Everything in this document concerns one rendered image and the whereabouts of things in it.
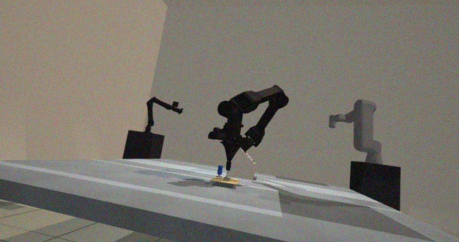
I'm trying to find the tan rectangular board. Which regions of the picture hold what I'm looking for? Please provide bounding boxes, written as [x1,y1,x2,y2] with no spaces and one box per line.
[210,161,240,189]

